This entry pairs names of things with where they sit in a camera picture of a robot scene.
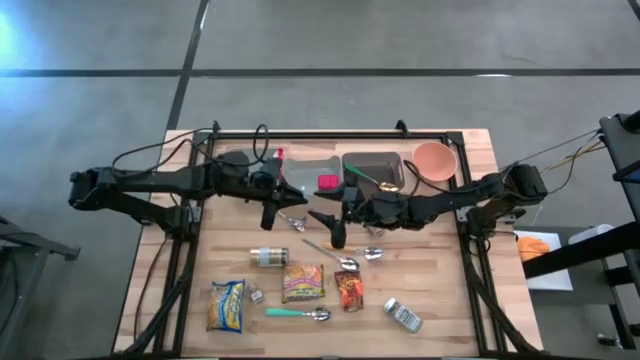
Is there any red handled spoon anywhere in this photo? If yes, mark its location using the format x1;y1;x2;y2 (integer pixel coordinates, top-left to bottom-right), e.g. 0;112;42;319
277;209;308;233

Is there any black aluminium rig frame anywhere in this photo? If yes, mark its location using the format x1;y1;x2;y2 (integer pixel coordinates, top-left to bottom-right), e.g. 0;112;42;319
112;119;544;357

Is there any teal handled spoon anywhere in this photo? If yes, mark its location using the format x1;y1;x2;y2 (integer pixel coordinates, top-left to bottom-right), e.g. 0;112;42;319
264;306;332;322

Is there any coloured wire bundle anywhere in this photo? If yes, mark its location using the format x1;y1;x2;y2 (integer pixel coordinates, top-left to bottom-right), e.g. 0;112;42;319
499;128;604;196

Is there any brown cable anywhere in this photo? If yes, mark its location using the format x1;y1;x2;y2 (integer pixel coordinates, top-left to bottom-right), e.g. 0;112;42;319
132;235;170;342

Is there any white paper sheet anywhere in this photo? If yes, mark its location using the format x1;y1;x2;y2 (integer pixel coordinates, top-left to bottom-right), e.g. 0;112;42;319
513;229;574;292

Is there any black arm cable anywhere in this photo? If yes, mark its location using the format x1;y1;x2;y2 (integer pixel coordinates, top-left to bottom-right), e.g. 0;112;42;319
402;159;516;196
112;123;271;174

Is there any dark grey plastic bin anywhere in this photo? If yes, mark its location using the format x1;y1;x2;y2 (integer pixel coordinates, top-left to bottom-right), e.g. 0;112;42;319
341;151;406;197

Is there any white labelled spice jar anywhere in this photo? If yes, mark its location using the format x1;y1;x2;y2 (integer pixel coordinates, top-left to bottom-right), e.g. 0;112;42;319
383;296;424;334

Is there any orange brown snack pouch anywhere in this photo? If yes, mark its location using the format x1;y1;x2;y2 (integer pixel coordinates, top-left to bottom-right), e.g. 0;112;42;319
334;270;365;313

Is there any blue yellow ramen packet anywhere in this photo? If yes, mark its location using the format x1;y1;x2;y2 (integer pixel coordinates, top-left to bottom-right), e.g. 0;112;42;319
206;279;246;335

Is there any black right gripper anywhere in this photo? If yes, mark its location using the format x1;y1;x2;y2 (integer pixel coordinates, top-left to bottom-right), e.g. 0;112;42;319
306;184;402;251

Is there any green handled spoon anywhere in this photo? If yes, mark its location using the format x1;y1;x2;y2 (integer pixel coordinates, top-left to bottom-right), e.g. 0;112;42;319
344;163;400;193

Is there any large glass spice jar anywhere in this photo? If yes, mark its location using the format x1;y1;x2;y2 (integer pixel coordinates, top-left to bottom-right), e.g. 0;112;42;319
249;246;291;268

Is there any plain silver spoon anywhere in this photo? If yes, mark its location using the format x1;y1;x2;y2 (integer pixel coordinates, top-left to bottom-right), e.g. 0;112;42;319
301;238;361;273

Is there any clear plastic bin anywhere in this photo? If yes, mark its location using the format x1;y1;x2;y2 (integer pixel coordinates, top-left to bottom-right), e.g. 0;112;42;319
221;147;281;194
282;155;345;201

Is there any orange handled spoon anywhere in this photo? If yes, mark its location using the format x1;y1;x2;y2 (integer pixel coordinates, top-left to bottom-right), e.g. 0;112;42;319
322;241;385;262

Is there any black equipment cart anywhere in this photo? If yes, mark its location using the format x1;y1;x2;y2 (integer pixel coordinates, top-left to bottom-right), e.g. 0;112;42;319
522;110;640;351

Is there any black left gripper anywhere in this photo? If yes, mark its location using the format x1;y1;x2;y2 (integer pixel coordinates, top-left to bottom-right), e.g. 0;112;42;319
248;157;309;233

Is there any orange bowl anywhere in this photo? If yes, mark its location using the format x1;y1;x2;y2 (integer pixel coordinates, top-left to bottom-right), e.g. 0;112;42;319
412;141;458;183

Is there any white plastic container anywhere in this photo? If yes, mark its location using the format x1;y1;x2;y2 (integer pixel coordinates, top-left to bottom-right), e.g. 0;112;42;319
567;223;615;246

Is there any orange cloth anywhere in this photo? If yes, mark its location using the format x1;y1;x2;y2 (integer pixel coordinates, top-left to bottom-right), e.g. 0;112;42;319
516;235;551;263

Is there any lime chili shrimp ramen packet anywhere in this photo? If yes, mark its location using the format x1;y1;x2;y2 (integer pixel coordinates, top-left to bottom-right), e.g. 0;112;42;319
281;263;326;304

